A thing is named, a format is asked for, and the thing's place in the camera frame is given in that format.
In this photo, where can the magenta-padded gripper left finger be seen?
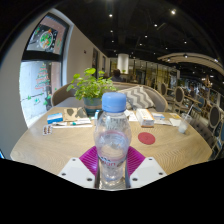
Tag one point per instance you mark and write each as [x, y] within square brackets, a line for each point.
[75, 171]

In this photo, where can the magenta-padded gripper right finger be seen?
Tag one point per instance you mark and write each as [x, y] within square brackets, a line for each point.
[148, 171]

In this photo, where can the clear blue-capped water bottle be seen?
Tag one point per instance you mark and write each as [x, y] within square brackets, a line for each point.
[111, 140]

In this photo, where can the flat round red coaster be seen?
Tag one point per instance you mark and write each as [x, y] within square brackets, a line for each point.
[146, 138]

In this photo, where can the white and green pen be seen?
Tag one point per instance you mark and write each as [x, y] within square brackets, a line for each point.
[73, 124]

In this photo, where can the pill blister pack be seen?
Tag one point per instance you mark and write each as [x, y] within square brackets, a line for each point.
[47, 130]

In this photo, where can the white paper sheets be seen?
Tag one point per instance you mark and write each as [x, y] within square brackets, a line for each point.
[163, 122]

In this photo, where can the white and orange box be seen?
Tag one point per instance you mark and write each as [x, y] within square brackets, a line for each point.
[145, 117]

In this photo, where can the clear plastic cup with straw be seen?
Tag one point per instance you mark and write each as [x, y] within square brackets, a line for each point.
[183, 127]

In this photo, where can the small white and blue pack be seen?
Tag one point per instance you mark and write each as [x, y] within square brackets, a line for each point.
[158, 116]

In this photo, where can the small blue and white box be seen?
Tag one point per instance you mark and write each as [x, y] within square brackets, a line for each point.
[55, 118]

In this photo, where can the small yellow card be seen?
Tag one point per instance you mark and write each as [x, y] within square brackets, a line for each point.
[175, 116]

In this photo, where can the grey tufted armchair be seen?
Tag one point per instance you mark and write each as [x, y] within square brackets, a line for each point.
[201, 130]

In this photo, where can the grey chevron cushion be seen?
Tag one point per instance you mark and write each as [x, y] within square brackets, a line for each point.
[138, 97]

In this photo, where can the group of dining chairs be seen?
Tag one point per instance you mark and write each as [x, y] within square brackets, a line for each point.
[180, 95]

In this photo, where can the green potted plant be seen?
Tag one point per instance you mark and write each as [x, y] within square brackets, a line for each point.
[90, 86]

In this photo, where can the window with painted decals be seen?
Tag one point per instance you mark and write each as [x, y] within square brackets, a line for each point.
[38, 86]

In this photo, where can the person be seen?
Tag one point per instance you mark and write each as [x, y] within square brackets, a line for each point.
[116, 76]

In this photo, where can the white round pillar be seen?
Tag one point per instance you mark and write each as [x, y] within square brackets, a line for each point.
[123, 63]

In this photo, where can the group of ceiling lights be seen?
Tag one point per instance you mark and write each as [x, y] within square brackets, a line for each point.
[173, 11]

